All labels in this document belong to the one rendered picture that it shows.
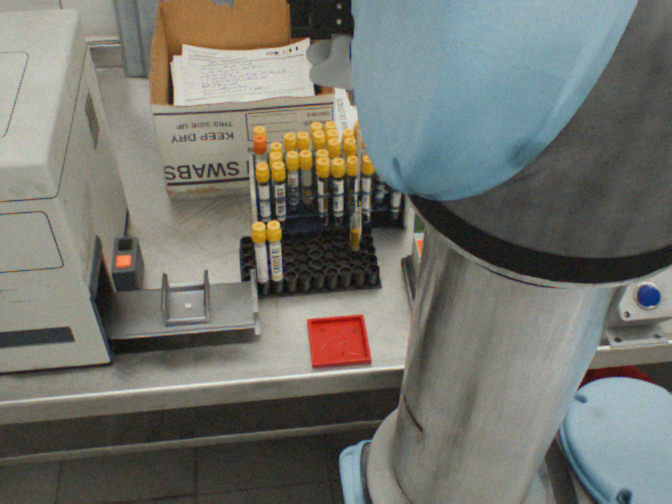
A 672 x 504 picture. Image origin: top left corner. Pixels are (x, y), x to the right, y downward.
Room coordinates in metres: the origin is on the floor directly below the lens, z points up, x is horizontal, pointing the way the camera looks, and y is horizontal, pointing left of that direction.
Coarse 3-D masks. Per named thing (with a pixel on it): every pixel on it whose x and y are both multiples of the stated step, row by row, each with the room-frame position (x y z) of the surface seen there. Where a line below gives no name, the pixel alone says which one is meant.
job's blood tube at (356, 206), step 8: (352, 208) 0.70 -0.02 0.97; (360, 208) 0.70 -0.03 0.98; (352, 216) 0.70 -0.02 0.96; (360, 216) 0.70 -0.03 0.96; (352, 224) 0.70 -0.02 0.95; (360, 224) 0.70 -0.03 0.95; (352, 232) 0.70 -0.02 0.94; (360, 232) 0.70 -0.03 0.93; (352, 240) 0.70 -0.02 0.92; (360, 240) 0.70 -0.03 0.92; (352, 248) 0.70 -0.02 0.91; (360, 248) 0.70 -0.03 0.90
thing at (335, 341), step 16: (320, 320) 0.60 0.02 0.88; (336, 320) 0.61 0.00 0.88; (352, 320) 0.61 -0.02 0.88; (320, 336) 0.58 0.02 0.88; (336, 336) 0.58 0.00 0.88; (352, 336) 0.58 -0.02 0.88; (320, 352) 0.56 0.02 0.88; (336, 352) 0.56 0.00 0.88; (352, 352) 0.56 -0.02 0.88; (368, 352) 0.56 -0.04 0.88
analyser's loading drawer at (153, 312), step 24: (168, 288) 0.61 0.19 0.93; (192, 288) 0.62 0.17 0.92; (216, 288) 0.62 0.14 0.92; (240, 288) 0.62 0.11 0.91; (120, 312) 0.59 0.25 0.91; (144, 312) 0.59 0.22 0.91; (168, 312) 0.58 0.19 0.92; (192, 312) 0.59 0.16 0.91; (216, 312) 0.59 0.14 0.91; (240, 312) 0.59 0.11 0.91; (120, 336) 0.55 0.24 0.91; (144, 336) 0.56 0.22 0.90
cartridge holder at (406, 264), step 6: (402, 258) 0.70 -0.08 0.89; (408, 258) 0.68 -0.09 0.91; (402, 264) 0.69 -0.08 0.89; (408, 264) 0.67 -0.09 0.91; (402, 270) 0.69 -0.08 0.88; (408, 270) 0.67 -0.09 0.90; (408, 276) 0.66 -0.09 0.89; (414, 276) 0.65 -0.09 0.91; (408, 282) 0.66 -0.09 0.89; (414, 282) 0.64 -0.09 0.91; (408, 288) 0.65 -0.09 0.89; (414, 288) 0.63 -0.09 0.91; (408, 294) 0.64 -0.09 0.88; (414, 294) 0.63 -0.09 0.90
